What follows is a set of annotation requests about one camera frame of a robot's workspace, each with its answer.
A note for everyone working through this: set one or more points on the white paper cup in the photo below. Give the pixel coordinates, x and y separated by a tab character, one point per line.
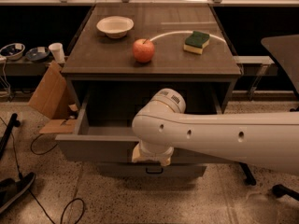
57	51

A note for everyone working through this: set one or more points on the grey drawer cabinet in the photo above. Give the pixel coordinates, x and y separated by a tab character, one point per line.
98	58

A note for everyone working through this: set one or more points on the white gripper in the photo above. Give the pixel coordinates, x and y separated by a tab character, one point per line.
156	152

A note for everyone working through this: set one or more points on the grey drawer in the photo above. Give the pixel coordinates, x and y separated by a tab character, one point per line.
150	170
103	130

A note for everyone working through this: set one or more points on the grey side shelf right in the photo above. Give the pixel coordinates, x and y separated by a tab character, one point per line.
253	65

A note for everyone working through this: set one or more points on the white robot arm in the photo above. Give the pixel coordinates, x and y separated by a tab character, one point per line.
268	140

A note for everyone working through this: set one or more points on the grey top drawer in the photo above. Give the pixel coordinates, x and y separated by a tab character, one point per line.
103	130

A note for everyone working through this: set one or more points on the black shoe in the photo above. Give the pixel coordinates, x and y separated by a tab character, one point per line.
11	190

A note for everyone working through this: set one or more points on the grey side shelf left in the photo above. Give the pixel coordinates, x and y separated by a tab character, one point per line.
23	67

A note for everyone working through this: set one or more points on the black caster foot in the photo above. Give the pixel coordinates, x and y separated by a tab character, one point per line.
280	190

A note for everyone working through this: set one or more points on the blue white bowl left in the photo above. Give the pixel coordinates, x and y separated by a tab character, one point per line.
12	51

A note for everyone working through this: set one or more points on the dark blue bowl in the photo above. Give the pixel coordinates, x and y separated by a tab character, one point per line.
38	54

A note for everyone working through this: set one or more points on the black stand leg left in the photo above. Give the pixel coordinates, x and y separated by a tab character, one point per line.
13	122

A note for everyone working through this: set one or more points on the green yellow sponge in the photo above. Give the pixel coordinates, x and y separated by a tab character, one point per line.
196	42

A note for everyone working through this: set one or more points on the brown cardboard box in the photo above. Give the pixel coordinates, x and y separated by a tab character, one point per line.
53	99

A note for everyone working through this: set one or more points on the white paper bowl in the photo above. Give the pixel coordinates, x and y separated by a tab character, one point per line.
115	27

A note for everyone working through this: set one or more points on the grey side shelf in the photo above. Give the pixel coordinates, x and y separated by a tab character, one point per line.
253	65
23	67

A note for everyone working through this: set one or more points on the red apple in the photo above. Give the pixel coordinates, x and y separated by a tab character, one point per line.
143	50

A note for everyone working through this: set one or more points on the black metal stand right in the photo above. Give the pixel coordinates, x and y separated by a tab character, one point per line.
249	180

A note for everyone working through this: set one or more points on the grey bottom drawer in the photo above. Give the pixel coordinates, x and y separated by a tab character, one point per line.
150	170

